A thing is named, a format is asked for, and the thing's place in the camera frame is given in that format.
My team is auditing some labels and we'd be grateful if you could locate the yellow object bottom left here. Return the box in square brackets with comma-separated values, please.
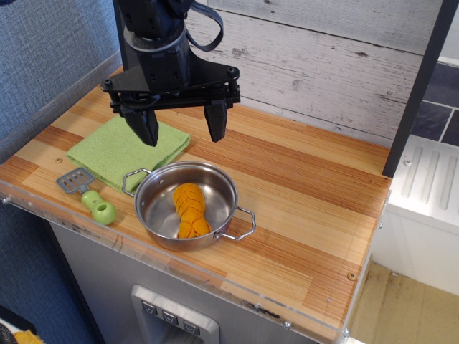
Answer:
[13, 330, 44, 344]

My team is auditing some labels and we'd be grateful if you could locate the dark shelf post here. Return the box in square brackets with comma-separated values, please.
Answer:
[382, 0, 458, 178]
[112, 0, 128, 70]

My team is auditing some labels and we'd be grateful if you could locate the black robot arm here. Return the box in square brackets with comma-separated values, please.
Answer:
[100, 1, 240, 146]

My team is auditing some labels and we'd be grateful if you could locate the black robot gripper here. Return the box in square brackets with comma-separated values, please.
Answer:
[101, 25, 241, 147]

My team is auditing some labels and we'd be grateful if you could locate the silver dispenser button panel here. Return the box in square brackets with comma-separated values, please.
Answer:
[131, 285, 220, 343]

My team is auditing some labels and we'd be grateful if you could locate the grey green toy spatula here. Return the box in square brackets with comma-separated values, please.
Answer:
[56, 167, 117, 225]

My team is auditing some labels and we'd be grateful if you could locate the dark left shelf post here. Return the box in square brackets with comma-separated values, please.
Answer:
[112, 0, 128, 70]

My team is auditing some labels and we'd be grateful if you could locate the metal pot with handles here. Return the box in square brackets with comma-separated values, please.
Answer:
[122, 161, 256, 252]

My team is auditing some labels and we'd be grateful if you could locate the white grooved cabinet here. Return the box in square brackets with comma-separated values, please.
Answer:
[372, 135, 458, 295]

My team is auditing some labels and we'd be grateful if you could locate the green-yellow cloth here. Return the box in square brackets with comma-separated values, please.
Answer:
[66, 117, 190, 193]

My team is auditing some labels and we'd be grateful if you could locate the dark right shelf post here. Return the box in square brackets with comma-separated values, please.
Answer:
[382, 0, 458, 178]

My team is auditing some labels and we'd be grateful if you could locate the orange toy croissant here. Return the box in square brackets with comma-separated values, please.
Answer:
[173, 183, 212, 239]

